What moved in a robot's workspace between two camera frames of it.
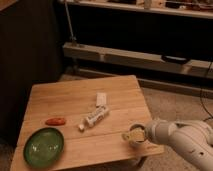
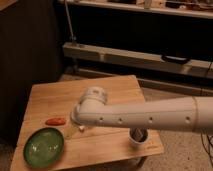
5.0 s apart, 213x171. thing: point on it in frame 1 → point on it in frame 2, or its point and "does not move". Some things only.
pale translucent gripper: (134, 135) → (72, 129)
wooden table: (91, 116) does not move
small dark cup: (137, 133) does not move
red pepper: (55, 121) does not move
